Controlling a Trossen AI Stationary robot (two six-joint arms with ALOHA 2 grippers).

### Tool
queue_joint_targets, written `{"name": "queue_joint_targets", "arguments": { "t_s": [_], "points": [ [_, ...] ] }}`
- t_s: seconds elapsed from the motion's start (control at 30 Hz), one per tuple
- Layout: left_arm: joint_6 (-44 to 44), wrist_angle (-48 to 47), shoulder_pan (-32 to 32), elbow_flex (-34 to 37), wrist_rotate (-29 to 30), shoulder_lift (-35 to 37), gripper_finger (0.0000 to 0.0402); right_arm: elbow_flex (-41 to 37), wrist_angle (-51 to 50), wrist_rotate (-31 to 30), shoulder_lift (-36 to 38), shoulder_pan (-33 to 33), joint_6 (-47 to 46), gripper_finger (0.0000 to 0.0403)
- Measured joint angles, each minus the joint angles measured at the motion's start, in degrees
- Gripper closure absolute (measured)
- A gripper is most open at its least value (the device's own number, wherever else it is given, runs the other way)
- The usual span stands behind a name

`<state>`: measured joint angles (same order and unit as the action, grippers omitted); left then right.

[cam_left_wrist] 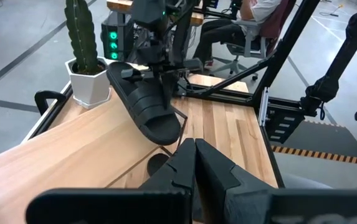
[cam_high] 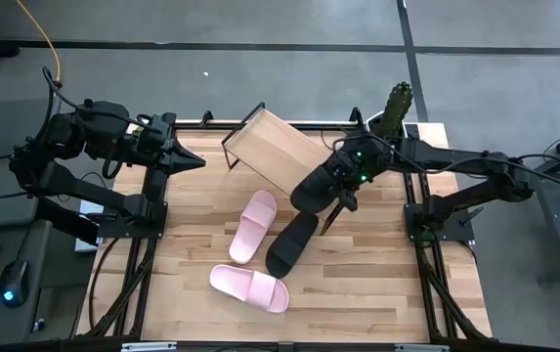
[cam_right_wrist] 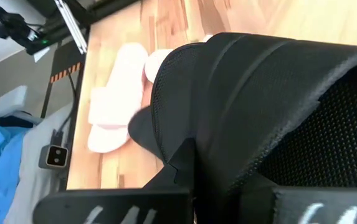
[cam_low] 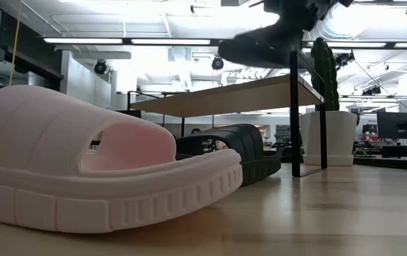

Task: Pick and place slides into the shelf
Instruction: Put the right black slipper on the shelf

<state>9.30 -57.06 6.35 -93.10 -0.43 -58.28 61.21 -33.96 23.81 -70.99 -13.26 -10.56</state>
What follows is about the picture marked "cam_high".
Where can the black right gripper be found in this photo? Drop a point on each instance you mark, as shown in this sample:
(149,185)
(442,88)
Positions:
(357,163)

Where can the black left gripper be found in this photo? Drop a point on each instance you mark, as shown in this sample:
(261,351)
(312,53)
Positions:
(155,139)

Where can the black slide sandal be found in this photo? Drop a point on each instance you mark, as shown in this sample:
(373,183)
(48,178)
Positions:
(311,190)
(289,244)

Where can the pink slide sandal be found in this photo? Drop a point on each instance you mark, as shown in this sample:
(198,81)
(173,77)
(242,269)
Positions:
(245,286)
(252,230)

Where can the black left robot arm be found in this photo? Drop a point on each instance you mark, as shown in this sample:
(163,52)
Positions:
(79,188)

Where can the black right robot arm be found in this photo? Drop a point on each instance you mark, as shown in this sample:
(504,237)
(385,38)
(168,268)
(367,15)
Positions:
(455,156)

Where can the white hexagonal plant pot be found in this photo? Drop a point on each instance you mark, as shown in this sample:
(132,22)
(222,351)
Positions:
(373,117)

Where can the green cactus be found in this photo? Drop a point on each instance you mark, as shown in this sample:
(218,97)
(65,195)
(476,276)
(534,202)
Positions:
(397,110)

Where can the white box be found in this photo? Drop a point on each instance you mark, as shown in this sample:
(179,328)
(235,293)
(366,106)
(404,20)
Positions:
(84,244)

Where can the dark grey desk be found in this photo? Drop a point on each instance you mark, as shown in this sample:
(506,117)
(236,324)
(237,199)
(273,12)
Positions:
(55,303)

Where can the grey metal side table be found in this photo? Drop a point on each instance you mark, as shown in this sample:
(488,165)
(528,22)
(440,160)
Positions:
(553,188)

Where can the black computer mouse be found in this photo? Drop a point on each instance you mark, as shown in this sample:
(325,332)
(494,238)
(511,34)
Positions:
(15,278)

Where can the black aluminium table frame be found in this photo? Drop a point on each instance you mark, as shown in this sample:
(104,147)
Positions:
(196,126)

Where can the wooden shelf black metal frame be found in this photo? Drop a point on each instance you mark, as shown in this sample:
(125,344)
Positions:
(270,146)

